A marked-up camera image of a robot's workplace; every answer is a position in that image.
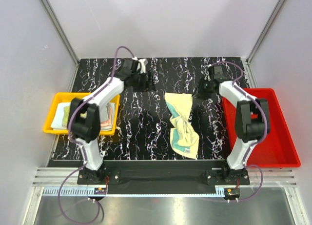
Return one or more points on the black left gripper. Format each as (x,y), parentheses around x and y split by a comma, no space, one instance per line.
(146,86)

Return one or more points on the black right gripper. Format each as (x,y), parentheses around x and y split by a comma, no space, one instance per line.
(199,93)

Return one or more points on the grey towel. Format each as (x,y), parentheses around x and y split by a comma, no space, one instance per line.
(65,115)

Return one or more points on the green yellow towel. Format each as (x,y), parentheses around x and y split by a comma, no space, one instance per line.
(183,138)

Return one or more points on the light blue towel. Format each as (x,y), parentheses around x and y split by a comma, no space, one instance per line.
(56,122)

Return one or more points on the pink towel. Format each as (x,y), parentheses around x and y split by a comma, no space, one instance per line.
(107,116)

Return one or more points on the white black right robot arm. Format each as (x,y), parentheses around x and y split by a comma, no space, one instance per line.
(252,120)

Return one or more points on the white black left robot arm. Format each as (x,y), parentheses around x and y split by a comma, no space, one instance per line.
(87,114)

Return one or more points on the yellow plastic tray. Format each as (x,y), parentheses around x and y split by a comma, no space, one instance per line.
(53,122)

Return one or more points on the red plastic tray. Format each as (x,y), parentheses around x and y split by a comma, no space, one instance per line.
(278,149)

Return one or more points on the right connector box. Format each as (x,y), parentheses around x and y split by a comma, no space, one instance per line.
(233,192)

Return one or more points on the connector box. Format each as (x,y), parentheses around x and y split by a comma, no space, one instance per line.
(100,191)
(233,192)

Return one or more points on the left connector box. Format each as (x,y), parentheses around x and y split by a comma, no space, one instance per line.
(100,191)

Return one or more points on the black mounting base plate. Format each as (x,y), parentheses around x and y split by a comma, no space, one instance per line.
(164,165)

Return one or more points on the white cable duct strip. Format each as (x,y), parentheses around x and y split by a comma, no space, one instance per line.
(132,192)

